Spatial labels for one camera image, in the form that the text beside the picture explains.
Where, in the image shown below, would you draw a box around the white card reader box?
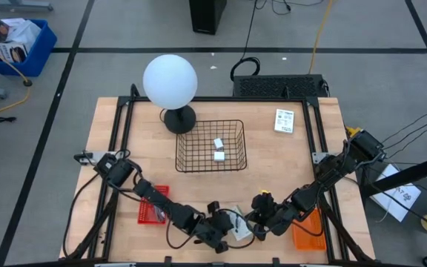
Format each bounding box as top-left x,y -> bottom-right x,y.
228,205 -> 254,243

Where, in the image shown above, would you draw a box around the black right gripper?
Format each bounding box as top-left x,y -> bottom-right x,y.
251,192 -> 302,242

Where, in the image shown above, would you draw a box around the black coiled cable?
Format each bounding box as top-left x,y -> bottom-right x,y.
229,0 -> 262,82

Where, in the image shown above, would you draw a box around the yellow hanging cable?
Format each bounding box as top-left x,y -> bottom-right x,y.
307,0 -> 334,75

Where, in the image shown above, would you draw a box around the white globe table lamp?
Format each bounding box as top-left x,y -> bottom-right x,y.
142,53 -> 199,136

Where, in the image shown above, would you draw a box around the thin black cable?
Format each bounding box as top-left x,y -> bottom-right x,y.
382,100 -> 427,160

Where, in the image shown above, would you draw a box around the blue plastic bin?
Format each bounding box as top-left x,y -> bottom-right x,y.
0,18 -> 59,78

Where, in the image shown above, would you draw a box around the orange plastic basket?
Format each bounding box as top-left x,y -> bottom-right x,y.
291,207 -> 328,252

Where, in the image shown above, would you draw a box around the silver metal bracket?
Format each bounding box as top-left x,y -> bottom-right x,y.
311,151 -> 329,165
74,151 -> 105,165

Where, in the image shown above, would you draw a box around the black side table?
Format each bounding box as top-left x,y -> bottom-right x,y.
360,174 -> 427,267

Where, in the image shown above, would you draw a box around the white paper sheet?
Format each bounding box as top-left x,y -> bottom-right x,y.
370,162 -> 423,223

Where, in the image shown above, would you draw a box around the black wire basket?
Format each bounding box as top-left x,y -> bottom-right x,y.
174,119 -> 248,174

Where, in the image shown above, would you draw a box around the black perforated computer case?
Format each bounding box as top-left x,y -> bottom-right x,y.
232,73 -> 330,99

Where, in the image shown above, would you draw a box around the red plastic basket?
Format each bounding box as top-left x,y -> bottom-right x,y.
137,184 -> 171,225

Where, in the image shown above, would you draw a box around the printed cardboard box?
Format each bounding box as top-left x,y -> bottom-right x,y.
0,41 -> 29,64

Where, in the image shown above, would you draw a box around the white box with printed label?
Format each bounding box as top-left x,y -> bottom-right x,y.
274,108 -> 296,134

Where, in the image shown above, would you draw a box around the black diagonal beam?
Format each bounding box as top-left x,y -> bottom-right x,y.
360,151 -> 427,200

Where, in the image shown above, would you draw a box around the grey braided cable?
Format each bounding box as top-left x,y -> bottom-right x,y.
153,205 -> 167,223

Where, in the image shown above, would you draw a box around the black aluminium table frame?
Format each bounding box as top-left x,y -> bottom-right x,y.
61,94 -> 376,267

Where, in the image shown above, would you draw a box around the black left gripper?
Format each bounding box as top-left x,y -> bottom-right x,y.
193,201 -> 235,255

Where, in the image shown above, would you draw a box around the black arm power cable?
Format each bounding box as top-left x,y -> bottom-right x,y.
62,172 -> 102,259

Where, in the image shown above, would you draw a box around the black computer tower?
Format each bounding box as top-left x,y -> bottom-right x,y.
188,0 -> 228,36

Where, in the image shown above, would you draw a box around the yellow floor cable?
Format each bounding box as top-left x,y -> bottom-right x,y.
0,33 -> 33,119

